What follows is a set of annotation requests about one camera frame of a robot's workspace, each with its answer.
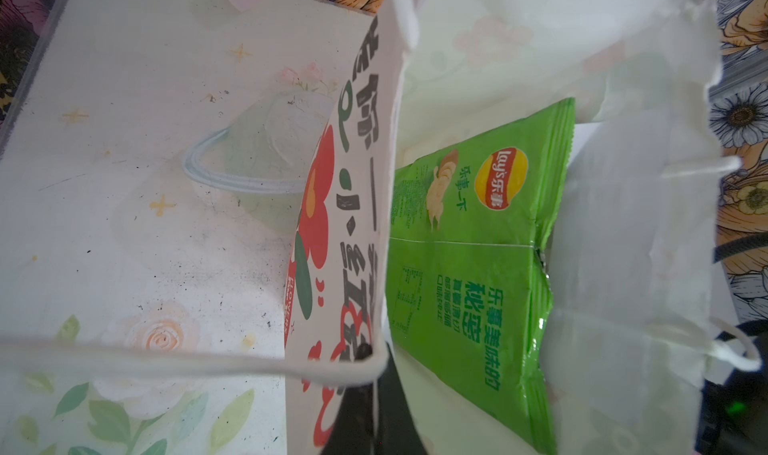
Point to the green Lay's chips bag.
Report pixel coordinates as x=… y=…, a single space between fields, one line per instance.
x=467 y=292

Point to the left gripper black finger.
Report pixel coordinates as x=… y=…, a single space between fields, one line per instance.
x=375 y=419

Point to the floral table mat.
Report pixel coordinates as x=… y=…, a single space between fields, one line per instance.
x=169 y=217

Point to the white paper gift bag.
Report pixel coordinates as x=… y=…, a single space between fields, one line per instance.
x=629 y=259

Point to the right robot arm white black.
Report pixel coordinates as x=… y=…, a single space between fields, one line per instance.
x=733 y=415

